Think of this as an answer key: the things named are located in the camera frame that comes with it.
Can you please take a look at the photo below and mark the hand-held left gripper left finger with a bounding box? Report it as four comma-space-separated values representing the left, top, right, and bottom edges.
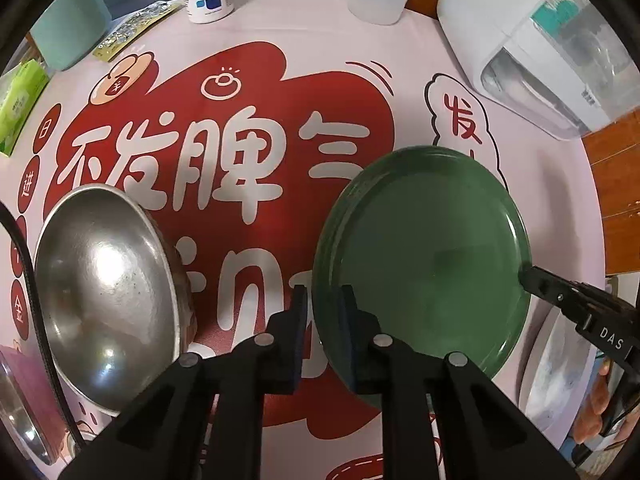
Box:
60, 284, 313, 480

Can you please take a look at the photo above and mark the white countertop appliance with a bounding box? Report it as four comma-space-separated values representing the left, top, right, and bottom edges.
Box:
436, 0, 640, 141

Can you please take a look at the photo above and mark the printed tablecloth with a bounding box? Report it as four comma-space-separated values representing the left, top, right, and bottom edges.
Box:
0, 0, 621, 480

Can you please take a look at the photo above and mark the large stainless steel bowl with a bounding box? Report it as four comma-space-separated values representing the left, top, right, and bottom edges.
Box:
0, 344, 68, 467

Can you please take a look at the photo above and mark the embossed stainless steel bowl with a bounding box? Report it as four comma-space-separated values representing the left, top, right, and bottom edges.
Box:
34, 184, 197, 417

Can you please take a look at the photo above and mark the marbled white plate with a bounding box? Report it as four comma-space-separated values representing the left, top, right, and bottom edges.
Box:
517, 305, 601, 433

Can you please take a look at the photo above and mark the silver blister pack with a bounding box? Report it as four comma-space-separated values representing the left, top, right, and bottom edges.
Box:
117, 2, 183, 37
92, 20, 147, 63

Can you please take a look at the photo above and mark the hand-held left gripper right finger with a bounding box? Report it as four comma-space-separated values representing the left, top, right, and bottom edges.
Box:
339, 284, 581, 480

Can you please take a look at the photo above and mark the person's right hand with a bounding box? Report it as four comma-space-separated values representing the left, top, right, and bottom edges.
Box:
572, 359, 615, 445

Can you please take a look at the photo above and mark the brown wooden cabinet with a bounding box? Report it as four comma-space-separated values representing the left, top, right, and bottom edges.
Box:
582, 105, 640, 277

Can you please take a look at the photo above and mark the black cable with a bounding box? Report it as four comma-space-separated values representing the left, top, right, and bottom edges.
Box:
0, 202, 88, 461

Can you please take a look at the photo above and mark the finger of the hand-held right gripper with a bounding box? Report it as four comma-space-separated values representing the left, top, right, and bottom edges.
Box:
517, 265, 608, 331

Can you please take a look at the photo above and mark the teal container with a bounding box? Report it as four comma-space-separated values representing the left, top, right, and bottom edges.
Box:
37, 0, 111, 72

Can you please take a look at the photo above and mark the green plate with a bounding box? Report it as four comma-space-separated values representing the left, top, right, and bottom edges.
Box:
314, 145, 532, 413

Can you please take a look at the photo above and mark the green tissue pack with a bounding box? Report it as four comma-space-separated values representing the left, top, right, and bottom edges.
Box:
0, 57, 51, 156

